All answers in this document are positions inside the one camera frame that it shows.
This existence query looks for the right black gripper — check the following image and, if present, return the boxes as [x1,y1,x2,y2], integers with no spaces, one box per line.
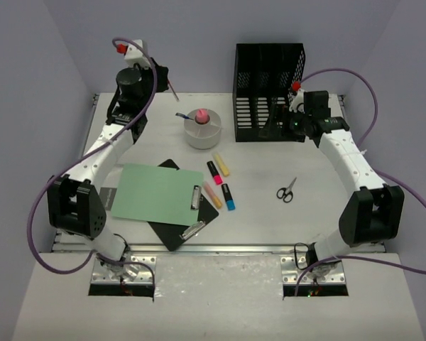
[260,105,312,144]

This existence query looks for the red pen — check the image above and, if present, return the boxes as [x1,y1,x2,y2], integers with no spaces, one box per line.
[168,79,180,102]

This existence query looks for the blue pen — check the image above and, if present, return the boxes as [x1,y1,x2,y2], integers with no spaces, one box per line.
[175,112,191,120]

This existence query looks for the black handled scissors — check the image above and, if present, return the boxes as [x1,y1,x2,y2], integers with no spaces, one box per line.
[276,177,297,203]

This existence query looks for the pink capped glue stick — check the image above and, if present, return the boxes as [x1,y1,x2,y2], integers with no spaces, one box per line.
[195,109,209,124]

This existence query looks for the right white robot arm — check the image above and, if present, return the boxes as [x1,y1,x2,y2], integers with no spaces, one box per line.
[282,85,405,279]

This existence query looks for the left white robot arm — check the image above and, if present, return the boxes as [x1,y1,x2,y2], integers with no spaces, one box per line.
[47,62,169,279]

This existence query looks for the white round desk organizer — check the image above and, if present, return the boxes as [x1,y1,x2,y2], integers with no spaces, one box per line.
[184,109,222,150]

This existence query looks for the black mesh file organizer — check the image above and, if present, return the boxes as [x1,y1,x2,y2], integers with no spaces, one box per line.
[233,43,305,142]

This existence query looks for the yellow highlighter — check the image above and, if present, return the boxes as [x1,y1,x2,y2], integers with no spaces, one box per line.
[213,152,230,177]

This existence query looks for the black pink highlighter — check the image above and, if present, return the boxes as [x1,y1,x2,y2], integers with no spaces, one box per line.
[207,161,223,185]

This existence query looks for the black blue highlighter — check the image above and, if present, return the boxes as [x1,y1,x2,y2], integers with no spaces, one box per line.
[221,183,236,211]

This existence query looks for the pale orange highlighter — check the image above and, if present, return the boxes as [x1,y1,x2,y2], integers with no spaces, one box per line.
[202,181,223,210]

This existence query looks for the green clipboard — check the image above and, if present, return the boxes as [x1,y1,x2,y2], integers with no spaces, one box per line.
[111,163,204,226]

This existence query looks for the grey booklet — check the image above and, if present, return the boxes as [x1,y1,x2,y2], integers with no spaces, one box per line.
[99,188,117,211]

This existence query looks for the black clipboard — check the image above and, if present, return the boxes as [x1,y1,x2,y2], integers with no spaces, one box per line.
[148,159,219,251]

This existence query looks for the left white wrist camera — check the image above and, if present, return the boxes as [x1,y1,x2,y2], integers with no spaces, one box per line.
[124,39,150,69]

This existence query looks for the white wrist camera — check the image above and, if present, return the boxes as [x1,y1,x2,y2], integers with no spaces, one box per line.
[124,39,150,69]
[289,82,305,112]

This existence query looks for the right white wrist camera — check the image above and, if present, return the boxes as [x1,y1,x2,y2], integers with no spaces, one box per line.
[289,82,305,112]

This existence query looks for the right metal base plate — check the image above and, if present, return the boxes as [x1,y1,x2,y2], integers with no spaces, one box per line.
[280,254,346,286]

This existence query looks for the metal base plate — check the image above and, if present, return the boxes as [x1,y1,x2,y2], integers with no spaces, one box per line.
[90,253,157,286]
[280,254,346,286]

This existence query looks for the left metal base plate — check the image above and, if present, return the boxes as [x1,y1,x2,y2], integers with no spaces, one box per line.
[90,253,157,286]

